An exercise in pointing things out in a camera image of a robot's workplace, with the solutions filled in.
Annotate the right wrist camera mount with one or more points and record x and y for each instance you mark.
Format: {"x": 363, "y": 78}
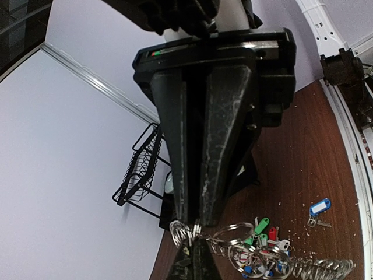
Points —
{"x": 231, "y": 17}

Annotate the black wire dish rack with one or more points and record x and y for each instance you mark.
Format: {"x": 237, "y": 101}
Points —
{"x": 139, "y": 176}

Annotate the right aluminium frame post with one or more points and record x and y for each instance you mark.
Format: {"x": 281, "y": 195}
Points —
{"x": 107, "y": 89}

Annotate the pile of tagged keys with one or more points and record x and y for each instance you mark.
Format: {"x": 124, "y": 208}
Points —
{"x": 272, "y": 259}

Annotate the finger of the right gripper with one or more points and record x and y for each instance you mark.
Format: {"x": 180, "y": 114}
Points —
{"x": 169, "y": 93}

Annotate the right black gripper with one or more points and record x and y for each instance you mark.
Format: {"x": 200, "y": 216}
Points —
{"x": 228, "y": 86}

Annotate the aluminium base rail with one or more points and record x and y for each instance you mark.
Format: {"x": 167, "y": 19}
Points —
{"x": 347, "y": 83}

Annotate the light green bowl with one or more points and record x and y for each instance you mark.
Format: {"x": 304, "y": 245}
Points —
{"x": 168, "y": 185}

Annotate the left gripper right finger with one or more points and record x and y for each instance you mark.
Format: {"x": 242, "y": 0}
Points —
{"x": 204, "y": 266}

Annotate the blue tagged key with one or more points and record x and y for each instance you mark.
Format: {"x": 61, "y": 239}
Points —
{"x": 315, "y": 210}

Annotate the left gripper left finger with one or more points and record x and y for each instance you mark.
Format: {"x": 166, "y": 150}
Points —
{"x": 182, "y": 267}

